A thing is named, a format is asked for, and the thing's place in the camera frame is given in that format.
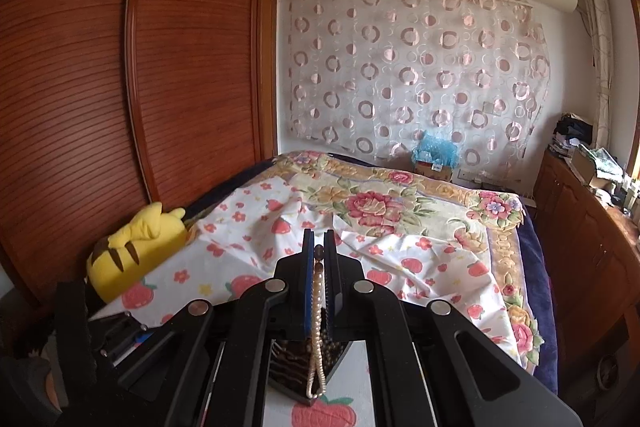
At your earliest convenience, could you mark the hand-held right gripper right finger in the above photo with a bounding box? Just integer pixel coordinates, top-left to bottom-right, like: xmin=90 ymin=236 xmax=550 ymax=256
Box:
xmin=324 ymin=229 xmax=586 ymax=427

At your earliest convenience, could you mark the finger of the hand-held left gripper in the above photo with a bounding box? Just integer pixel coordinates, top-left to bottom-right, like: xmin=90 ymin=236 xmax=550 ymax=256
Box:
xmin=99 ymin=312 xmax=155 ymax=368

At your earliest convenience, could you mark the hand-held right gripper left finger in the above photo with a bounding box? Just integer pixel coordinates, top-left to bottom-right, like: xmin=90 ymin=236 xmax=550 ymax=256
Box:
xmin=117 ymin=229 xmax=316 ymax=427

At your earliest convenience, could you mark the pearl necklace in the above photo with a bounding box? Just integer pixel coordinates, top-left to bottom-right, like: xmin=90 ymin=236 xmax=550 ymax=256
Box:
xmin=306 ymin=244 xmax=328 ymax=400

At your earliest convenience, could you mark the black box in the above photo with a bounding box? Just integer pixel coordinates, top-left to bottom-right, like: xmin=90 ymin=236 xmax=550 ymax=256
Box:
xmin=267 ymin=337 xmax=351 ymax=406

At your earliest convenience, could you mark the person's left hand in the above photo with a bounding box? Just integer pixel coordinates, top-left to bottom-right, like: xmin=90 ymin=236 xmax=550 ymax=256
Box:
xmin=44 ymin=374 xmax=65 ymax=414

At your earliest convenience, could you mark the strawberry print cloth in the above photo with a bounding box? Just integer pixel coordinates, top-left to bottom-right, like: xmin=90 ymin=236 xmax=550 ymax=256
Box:
xmin=90 ymin=174 xmax=516 ymax=427

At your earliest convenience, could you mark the yellow plush toy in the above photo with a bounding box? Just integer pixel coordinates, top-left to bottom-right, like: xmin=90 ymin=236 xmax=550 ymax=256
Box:
xmin=86 ymin=202 xmax=188 ymax=303

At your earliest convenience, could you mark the floral blanket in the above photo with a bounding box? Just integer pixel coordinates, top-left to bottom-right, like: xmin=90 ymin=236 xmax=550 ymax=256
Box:
xmin=250 ymin=150 xmax=543 ymax=368

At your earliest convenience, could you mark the small cardboard box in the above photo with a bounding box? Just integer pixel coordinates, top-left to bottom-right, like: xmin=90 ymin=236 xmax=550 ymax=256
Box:
xmin=415 ymin=161 xmax=453 ymax=182

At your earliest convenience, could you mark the blue plastic bag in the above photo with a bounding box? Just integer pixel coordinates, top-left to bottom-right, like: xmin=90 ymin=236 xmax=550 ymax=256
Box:
xmin=412 ymin=132 xmax=460 ymax=168

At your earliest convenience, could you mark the circle pattern hanging curtain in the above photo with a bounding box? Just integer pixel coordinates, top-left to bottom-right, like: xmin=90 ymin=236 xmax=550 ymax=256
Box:
xmin=278 ymin=0 xmax=551 ymax=162

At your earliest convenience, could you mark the long wooden cabinet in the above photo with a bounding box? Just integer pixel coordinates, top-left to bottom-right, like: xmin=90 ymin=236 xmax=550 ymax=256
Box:
xmin=532 ymin=149 xmax=640 ymax=358

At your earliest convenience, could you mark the brown wooden wardrobe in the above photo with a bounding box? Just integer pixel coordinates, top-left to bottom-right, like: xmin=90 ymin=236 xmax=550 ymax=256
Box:
xmin=0 ymin=0 xmax=279 ymax=308

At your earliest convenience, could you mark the pile of dark clothes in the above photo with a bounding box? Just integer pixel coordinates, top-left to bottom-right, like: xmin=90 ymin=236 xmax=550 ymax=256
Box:
xmin=550 ymin=113 xmax=596 ymax=152

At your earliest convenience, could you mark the box with green cloth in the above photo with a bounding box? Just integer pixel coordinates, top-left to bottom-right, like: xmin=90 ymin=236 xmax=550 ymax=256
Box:
xmin=570 ymin=144 xmax=623 ymax=192

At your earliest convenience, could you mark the beige window curtain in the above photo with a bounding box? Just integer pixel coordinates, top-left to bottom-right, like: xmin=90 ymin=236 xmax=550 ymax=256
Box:
xmin=576 ymin=0 xmax=616 ymax=158

